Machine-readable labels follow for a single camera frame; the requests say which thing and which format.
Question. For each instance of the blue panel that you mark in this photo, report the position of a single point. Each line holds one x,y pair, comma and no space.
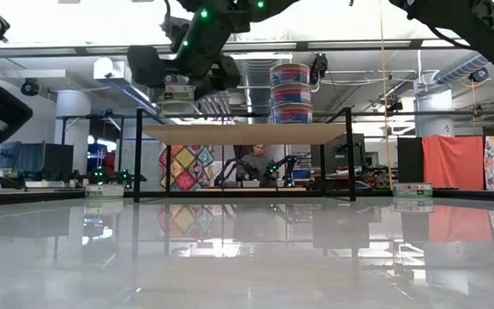
11,156

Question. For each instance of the orange red cloth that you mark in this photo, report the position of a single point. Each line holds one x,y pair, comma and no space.
453,163

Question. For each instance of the black overhead camera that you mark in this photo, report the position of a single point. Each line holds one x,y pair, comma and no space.
317,68

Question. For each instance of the black round ceiling device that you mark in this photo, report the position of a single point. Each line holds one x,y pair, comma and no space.
478,74
29,87

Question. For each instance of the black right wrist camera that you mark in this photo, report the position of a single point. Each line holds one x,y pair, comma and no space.
174,32

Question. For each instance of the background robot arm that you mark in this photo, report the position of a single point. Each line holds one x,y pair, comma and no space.
234,169
112,176
283,169

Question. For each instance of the wooden shelf with black legs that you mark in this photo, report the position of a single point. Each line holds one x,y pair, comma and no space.
245,134

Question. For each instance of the red blue salmon can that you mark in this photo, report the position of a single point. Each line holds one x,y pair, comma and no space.
290,74
290,113
290,94

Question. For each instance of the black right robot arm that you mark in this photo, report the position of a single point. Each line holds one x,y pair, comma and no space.
465,30

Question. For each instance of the colourful patchwork quilt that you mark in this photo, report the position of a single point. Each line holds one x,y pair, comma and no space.
185,167

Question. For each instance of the black cabinet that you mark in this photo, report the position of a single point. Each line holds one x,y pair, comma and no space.
410,159

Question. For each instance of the silver corrugated duct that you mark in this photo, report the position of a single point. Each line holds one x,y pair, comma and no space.
253,77

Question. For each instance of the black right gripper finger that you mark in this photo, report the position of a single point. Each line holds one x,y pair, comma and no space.
204,92

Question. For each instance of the dark monitor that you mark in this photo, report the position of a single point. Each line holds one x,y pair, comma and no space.
58,156

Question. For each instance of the white round column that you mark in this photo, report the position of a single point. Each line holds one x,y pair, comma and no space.
73,120
433,113

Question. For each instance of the white ceiling unit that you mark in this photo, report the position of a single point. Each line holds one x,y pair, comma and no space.
110,68

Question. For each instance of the person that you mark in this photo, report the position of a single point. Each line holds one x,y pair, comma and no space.
257,165

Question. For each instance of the striped ceiling duct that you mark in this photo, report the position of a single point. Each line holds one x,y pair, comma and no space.
459,68

